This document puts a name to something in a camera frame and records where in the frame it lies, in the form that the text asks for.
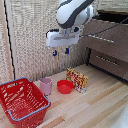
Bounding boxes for red shopping basket blue rim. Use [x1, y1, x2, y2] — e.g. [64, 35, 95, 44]
[0, 77, 52, 128]

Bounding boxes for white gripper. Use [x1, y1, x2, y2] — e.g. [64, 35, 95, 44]
[45, 26, 83, 58]

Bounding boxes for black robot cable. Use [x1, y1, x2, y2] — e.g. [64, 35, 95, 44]
[80, 15, 128, 38]

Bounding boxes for brown drawer cabinet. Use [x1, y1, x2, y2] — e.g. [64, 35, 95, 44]
[81, 9, 128, 82]

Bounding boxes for black vertical pole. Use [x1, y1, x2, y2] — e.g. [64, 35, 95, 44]
[2, 0, 17, 82]

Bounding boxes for pink mug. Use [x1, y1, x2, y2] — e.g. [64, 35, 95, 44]
[39, 77, 54, 96]

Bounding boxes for red bowl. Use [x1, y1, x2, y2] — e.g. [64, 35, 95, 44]
[56, 79, 76, 95]

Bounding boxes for red yellow food box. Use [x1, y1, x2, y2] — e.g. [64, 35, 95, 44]
[65, 67, 90, 94]

